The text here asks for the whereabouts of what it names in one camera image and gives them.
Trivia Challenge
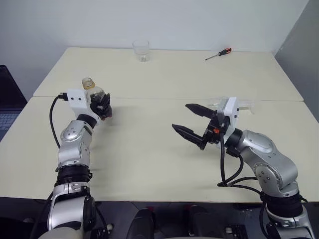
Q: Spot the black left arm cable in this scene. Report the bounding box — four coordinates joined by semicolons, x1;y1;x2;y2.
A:
49;93;68;149

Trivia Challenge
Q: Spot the grey partition panel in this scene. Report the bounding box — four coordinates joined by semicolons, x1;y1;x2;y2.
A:
274;0;319;131

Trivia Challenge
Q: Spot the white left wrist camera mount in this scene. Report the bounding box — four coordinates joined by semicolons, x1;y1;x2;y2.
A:
65;88;102;125

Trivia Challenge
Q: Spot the pale robot torso shell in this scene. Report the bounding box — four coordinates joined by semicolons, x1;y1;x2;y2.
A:
36;221;83;239

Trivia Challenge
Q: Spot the dark rounded shape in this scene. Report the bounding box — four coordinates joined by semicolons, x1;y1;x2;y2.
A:
128;208;156;239

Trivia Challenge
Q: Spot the dark soda bottle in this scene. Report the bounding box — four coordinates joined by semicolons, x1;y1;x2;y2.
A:
81;77;113;120

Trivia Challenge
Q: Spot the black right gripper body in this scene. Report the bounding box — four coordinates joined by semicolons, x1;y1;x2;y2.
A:
199;116;229;151

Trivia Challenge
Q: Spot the clear empty plastic bottle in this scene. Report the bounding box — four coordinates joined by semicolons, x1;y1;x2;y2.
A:
208;97;256;116

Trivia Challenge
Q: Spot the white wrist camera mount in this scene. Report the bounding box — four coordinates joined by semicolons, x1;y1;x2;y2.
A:
65;88;102;125
216;97;241;144

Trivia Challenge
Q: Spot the dark laptop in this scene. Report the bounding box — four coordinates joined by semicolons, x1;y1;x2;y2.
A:
0;65;28;143

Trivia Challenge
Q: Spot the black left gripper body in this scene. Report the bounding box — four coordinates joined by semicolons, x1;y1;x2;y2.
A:
91;102;113;120

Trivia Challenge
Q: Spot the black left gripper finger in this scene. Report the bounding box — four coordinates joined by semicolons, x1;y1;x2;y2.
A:
98;93;111;112

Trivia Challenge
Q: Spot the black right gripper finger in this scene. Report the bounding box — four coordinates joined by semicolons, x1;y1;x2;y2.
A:
185;104;215;121
171;123;206;148

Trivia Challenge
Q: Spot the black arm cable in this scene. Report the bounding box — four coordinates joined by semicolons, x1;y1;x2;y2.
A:
216;128;265;200
49;93;68;149

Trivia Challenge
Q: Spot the clear glass tumbler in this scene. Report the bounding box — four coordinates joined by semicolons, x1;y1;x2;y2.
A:
132;40;151;63

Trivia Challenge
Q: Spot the red and black screwdriver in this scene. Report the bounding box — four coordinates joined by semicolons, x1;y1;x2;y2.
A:
204;47;233;61

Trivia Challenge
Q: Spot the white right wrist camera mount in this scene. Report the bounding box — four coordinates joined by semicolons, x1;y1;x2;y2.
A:
216;97;241;144

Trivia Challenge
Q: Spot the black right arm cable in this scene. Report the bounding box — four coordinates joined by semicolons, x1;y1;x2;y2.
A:
216;128;265;200

